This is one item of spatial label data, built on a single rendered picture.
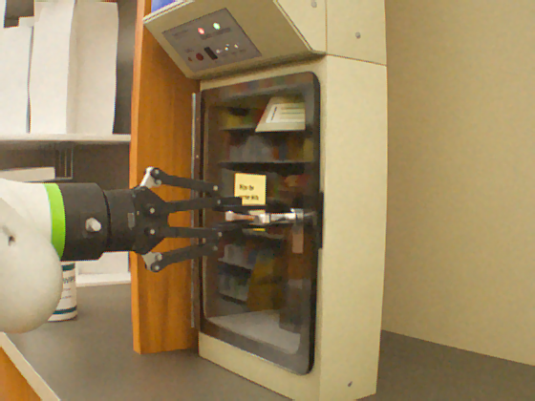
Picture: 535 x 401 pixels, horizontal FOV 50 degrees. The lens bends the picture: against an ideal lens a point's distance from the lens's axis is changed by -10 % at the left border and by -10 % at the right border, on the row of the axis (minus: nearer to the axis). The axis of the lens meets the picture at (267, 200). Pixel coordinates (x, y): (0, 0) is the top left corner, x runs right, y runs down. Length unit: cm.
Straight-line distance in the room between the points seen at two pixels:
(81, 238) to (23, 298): 17
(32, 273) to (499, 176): 83
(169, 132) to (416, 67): 51
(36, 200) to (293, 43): 37
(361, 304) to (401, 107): 54
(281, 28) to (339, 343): 42
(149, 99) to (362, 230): 44
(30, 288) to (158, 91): 60
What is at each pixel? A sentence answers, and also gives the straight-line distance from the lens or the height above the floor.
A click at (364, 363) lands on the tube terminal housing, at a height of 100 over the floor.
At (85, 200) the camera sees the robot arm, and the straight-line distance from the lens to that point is 71.
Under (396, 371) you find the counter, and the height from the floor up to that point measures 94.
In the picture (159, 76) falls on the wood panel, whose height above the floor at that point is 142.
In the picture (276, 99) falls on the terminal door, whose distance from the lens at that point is 86.
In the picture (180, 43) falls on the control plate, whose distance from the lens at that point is 99.
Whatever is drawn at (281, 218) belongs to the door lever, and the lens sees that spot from 81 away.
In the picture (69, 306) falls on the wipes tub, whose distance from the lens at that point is 135.
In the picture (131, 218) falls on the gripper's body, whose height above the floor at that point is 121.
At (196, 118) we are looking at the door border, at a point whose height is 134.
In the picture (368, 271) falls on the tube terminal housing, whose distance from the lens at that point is 86.
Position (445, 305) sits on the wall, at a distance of 123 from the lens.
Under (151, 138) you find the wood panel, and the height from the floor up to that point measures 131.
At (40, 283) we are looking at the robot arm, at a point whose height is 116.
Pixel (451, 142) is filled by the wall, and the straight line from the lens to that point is 120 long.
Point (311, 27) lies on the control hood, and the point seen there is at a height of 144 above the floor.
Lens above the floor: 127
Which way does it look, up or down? 3 degrees down
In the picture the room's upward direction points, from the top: 1 degrees clockwise
